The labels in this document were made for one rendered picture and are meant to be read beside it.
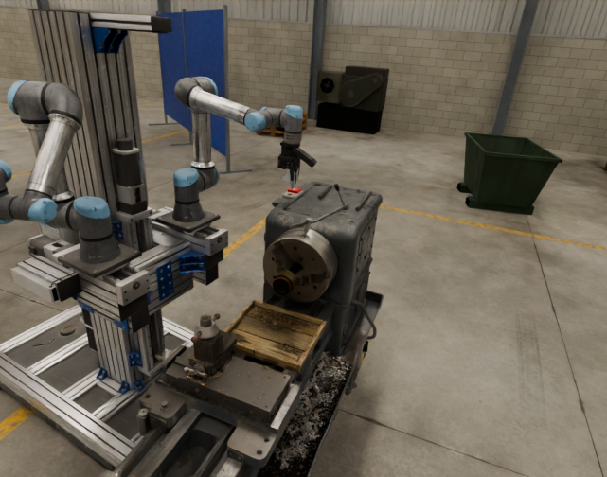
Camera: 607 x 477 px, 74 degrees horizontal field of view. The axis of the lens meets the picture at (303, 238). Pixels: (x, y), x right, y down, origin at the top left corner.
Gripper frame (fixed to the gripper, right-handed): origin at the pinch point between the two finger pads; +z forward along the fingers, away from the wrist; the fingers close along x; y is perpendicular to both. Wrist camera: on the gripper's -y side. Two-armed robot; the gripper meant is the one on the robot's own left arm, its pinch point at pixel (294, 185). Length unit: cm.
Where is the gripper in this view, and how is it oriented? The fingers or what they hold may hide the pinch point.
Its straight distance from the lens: 189.3
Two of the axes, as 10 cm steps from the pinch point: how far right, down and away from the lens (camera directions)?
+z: -0.6, 9.0, 4.4
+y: -9.3, -2.1, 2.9
